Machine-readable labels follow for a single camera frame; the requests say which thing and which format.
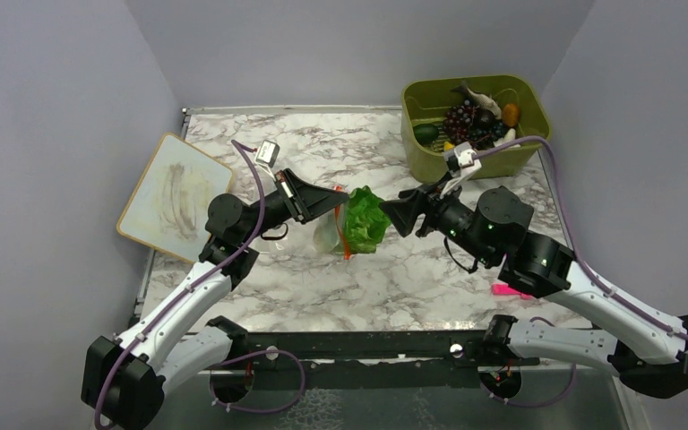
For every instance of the dark toy grapes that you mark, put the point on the dark toy grapes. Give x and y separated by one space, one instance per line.
468 122

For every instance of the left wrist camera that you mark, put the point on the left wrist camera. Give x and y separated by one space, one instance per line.
267 153

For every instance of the orange toy fruit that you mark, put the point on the orange toy fruit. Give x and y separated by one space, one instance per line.
511 115

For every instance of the pink plastic clip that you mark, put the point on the pink plastic clip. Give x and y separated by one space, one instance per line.
502 289

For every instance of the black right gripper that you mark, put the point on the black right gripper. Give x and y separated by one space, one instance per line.
405 210

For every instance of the white toy garlic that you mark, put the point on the white toy garlic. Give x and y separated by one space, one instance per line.
508 140

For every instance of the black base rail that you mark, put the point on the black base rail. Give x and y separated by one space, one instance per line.
353 360

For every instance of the green plastic bin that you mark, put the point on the green plastic bin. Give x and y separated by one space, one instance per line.
426 102

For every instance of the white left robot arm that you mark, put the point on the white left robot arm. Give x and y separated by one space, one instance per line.
126 378

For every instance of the toy fish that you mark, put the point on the toy fish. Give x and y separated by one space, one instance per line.
479 99

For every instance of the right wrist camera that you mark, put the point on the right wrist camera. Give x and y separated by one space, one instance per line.
462 163

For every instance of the green toy lettuce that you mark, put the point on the green toy lettuce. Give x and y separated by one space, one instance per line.
365 223

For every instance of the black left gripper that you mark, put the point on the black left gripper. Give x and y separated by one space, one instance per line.
305 200

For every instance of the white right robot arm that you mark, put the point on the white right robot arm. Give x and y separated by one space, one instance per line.
646 349

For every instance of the green toy avocado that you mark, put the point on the green toy avocado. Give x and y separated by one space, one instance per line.
426 134

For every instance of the clear zip bag orange zipper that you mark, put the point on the clear zip bag orange zipper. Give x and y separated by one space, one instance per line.
329 236

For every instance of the small whiteboard wooden frame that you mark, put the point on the small whiteboard wooden frame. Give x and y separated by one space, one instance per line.
168 208

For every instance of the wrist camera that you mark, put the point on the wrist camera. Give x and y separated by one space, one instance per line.
267 153
462 163

